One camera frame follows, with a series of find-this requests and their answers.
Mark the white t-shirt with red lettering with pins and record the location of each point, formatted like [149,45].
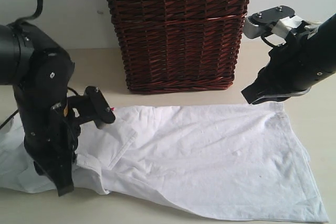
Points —
[233,162]

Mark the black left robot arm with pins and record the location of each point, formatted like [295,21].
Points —
[14,38]

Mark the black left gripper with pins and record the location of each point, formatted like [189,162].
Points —
[41,94]

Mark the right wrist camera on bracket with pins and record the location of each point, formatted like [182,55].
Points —
[273,22]

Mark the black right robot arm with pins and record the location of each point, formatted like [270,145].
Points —
[306,58]

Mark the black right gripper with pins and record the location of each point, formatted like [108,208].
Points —
[303,61]

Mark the dark brown wicker basket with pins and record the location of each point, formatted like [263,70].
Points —
[178,45]

